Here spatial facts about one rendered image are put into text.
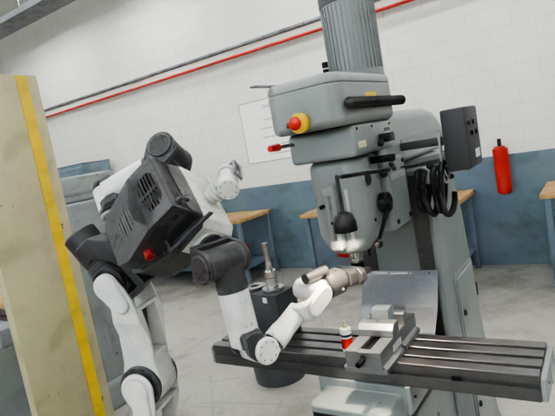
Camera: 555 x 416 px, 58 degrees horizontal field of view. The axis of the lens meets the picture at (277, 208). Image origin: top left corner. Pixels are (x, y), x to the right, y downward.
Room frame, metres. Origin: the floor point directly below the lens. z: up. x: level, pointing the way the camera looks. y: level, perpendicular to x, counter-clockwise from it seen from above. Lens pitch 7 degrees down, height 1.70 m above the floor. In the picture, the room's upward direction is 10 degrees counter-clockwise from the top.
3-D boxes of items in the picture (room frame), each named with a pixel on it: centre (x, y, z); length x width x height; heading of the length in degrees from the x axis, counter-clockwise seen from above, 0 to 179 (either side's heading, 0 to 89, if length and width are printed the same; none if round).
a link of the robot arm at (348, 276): (1.64, -0.17, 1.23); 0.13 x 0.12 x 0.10; 41
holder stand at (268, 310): (1.98, 0.11, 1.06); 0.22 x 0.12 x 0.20; 49
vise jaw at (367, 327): (1.62, -0.26, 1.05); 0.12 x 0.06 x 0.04; 56
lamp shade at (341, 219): (1.51, -0.19, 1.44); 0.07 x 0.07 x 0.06
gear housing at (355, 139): (1.74, -0.26, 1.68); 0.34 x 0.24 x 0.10; 146
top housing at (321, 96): (1.71, -0.25, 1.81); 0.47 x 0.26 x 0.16; 146
